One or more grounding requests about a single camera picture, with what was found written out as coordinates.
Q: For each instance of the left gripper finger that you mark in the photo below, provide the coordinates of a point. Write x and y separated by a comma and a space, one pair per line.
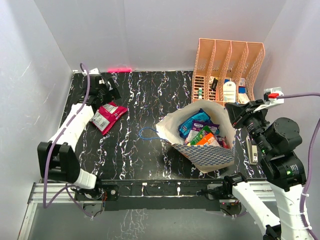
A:
110, 83
114, 93

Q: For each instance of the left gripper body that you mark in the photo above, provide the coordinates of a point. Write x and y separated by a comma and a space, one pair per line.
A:
104, 93

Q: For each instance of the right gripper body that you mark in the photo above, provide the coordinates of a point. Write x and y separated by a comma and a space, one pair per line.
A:
253, 122

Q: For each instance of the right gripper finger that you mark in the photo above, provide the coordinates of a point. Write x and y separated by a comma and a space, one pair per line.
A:
236, 120
236, 110

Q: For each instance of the pink snack bag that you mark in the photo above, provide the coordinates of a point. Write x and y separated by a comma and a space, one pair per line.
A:
107, 115

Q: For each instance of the orange candy pack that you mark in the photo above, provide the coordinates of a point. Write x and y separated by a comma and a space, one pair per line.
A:
209, 140

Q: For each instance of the blue checkered paper bag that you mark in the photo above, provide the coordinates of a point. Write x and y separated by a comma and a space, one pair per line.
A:
206, 158

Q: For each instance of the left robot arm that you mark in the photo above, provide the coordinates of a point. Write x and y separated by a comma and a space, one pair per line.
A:
56, 157

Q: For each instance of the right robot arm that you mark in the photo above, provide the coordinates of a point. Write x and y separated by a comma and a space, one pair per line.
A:
284, 171

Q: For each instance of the blue snack bag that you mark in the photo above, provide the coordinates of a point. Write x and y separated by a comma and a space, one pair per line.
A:
185, 127

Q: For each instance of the white red paper box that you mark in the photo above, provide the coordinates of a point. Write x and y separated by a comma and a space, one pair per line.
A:
243, 98

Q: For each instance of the blue stamp pad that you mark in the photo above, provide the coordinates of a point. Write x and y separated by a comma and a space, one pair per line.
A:
241, 90

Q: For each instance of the white tube with label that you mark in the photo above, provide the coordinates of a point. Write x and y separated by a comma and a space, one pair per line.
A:
229, 92

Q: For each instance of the beige stapler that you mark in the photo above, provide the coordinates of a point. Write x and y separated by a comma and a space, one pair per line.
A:
252, 151

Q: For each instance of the red snack packet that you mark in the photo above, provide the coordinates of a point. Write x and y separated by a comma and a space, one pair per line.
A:
222, 142

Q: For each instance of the red white staples box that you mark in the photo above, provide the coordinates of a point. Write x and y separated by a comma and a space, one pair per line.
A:
242, 82

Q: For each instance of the green candy pack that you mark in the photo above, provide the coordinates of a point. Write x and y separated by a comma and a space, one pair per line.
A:
204, 131

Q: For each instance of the black yellow highlighter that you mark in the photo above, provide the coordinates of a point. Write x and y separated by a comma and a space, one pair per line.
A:
214, 84

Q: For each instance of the purple candy pack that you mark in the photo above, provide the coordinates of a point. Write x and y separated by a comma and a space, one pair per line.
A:
197, 126

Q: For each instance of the orange desk organizer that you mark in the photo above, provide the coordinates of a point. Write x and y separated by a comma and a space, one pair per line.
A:
225, 59

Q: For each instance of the glue stick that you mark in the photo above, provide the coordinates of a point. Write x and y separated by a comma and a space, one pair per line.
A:
200, 93

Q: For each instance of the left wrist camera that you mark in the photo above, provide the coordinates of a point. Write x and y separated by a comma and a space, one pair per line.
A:
93, 72

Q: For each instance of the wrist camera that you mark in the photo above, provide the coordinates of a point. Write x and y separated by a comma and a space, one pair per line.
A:
93, 72
271, 98

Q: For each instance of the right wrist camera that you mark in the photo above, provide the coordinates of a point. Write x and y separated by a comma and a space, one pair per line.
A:
271, 98

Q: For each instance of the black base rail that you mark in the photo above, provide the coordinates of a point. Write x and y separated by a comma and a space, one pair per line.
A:
172, 194

